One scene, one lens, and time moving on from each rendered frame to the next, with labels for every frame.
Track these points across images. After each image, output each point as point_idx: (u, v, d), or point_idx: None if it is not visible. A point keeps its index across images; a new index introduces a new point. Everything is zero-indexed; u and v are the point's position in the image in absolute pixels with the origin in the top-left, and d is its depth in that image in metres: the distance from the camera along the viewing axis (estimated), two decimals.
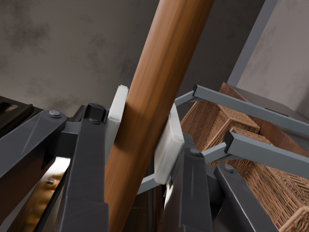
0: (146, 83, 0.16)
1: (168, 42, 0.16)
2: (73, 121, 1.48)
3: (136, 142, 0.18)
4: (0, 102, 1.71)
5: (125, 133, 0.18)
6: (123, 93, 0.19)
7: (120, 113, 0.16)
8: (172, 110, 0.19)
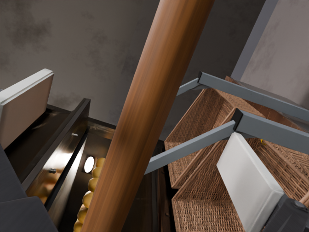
0: None
1: None
2: (75, 113, 1.46)
3: (169, 52, 0.16)
4: None
5: (158, 42, 0.16)
6: (38, 77, 0.16)
7: (11, 95, 0.13)
8: (246, 146, 0.18)
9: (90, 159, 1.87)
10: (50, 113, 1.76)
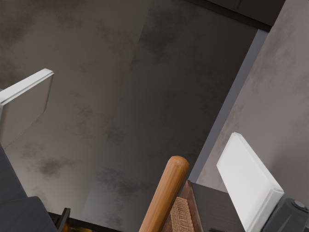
0: None
1: None
2: None
3: None
4: None
5: None
6: (38, 77, 0.16)
7: (11, 95, 0.13)
8: (246, 146, 0.18)
9: None
10: None
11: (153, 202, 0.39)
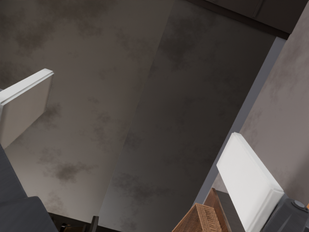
0: None
1: None
2: None
3: None
4: None
5: None
6: (38, 77, 0.16)
7: (11, 95, 0.13)
8: (246, 146, 0.18)
9: None
10: (65, 226, 2.14)
11: None
